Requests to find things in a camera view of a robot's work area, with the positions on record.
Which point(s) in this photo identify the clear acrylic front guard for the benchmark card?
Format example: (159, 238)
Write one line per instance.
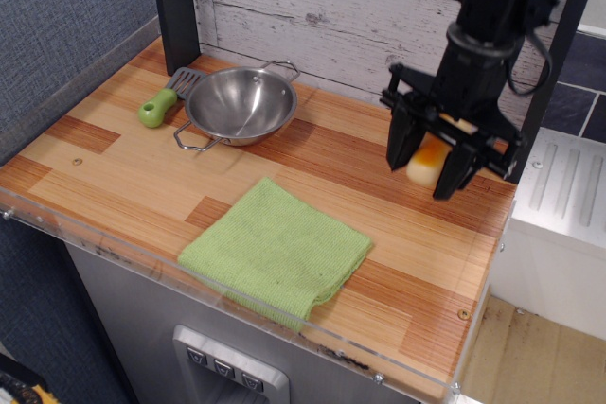
(73, 232)

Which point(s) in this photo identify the yellow toy bread loaf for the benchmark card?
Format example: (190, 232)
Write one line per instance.
(426, 164)

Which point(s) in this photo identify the dark left frame post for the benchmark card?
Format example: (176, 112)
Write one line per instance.
(179, 32)

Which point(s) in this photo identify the dark frame post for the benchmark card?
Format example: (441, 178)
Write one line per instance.
(563, 38)
(179, 32)

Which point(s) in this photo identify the dark right frame post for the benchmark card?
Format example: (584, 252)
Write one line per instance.
(563, 38)

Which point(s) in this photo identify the silver toy fridge cabinet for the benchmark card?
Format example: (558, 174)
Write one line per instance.
(335, 358)

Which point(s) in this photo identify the steel two-handled bowl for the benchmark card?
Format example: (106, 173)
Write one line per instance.
(241, 106)

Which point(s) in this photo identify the white toy sink unit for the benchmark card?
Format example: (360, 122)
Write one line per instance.
(552, 256)

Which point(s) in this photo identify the green folded cloth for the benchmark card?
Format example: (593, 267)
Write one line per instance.
(277, 255)

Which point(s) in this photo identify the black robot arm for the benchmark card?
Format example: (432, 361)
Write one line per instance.
(504, 20)

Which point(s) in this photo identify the yellow object bottom corner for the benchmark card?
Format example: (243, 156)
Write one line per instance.
(15, 391)

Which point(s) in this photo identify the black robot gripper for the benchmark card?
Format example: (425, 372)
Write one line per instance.
(459, 105)

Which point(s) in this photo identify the green-handled grey spatula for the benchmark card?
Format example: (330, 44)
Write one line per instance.
(152, 113)

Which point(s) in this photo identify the silver dispenser button panel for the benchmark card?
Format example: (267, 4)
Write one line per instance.
(217, 373)

